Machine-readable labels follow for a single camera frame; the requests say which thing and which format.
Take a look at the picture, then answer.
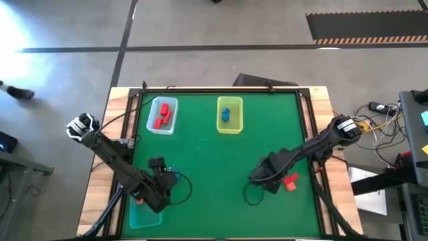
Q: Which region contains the long red block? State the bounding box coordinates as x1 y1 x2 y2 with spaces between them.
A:
282 172 300 185

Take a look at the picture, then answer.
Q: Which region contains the teal translucent plastic bin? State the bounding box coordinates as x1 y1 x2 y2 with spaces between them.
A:
128 197 164 230

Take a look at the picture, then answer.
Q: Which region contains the green table mat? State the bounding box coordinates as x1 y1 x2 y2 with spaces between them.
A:
120 92 322 239

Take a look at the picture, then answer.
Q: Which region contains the clear plastic bin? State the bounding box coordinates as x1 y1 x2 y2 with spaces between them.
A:
146 96 179 135

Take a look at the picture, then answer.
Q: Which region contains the yellow translucent plastic bin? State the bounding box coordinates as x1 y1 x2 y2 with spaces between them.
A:
216 96 244 135

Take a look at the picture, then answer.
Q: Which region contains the black flat box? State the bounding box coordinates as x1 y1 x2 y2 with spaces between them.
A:
233 73 299 88

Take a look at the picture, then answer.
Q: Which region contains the white paper sheet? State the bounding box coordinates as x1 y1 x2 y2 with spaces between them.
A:
347 166 388 216

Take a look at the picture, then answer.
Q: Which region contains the black bar stand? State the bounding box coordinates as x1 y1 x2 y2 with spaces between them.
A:
350 165 417 196

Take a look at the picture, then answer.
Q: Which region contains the black power strip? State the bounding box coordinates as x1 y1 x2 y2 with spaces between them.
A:
368 101 391 113

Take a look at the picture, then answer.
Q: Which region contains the grey metal stand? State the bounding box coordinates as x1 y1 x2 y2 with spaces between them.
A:
0 150 54 241

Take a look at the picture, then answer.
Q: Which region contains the grey desk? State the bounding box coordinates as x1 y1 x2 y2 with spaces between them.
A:
399 89 428 188

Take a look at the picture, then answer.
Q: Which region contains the dark equipment rack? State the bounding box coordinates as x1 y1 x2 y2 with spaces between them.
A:
401 182 428 241

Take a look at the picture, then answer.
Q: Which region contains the black device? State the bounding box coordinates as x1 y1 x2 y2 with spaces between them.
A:
0 131 19 154

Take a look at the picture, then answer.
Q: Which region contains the person's foot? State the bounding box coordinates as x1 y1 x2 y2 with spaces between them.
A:
0 80 35 100

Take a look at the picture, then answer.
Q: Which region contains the black object on desk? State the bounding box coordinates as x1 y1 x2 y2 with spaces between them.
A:
413 88 428 103

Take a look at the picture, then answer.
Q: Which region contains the black hazard-striped floor mat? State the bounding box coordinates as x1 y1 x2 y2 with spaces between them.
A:
305 9 428 46

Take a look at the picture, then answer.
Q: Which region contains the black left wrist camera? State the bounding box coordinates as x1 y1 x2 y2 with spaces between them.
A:
148 156 167 170

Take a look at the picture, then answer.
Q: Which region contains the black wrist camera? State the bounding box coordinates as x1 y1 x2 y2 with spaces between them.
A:
148 156 167 170
267 149 292 165

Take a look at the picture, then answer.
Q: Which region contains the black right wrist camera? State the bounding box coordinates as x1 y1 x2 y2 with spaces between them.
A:
267 149 292 165

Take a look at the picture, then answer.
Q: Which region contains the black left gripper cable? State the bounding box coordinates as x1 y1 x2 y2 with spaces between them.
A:
167 171 194 206

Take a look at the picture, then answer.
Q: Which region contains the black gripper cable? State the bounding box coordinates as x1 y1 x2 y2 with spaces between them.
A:
167 171 194 206
243 180 265 207

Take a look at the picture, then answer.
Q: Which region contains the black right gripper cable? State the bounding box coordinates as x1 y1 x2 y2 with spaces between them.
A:
243 180 265 207

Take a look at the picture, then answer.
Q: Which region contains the long black cable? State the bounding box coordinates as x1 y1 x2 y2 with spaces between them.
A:
95 85 177 135

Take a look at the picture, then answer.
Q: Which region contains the black metal table frame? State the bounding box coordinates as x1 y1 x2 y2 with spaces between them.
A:
78 85 365 241

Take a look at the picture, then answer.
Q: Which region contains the yellow cable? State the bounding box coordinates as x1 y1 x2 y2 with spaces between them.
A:
358 113 404 133

